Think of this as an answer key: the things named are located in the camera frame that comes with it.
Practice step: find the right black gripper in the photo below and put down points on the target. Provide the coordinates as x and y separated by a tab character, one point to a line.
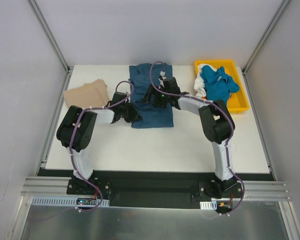
150	94

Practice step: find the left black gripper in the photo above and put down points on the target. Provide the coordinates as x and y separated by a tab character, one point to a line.
133	114

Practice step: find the dark blue t-shirt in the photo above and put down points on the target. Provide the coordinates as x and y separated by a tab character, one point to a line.
141	77

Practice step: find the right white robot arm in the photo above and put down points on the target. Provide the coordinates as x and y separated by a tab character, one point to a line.
217	124

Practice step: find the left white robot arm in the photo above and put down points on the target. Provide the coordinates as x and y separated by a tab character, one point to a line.
76	129

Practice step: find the white t-shirt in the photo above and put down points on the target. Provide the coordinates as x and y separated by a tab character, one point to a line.
199	85

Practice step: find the folded beige t-shirt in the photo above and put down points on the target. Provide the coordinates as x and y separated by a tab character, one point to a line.
92	94

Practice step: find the bright blue t-shirt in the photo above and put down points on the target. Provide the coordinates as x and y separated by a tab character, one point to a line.
218	84

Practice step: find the yellow plastic bin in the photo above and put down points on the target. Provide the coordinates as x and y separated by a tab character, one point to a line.
238	102

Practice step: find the left aluminium frame post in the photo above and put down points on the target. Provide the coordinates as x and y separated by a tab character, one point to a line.
48	33

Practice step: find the aluminium frame post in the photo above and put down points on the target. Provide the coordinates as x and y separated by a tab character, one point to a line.
266	34
48	33

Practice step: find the right aluminium frame post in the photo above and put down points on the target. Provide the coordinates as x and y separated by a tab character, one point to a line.
266	34

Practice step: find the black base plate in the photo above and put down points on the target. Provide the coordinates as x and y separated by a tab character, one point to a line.
155	189

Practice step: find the right white cable duct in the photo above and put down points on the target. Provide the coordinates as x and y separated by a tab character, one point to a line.
212	205

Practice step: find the white cable duct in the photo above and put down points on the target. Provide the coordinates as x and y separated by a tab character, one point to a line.
68	201
212	205

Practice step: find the left white cable duct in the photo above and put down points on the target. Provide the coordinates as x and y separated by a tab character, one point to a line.
68	201

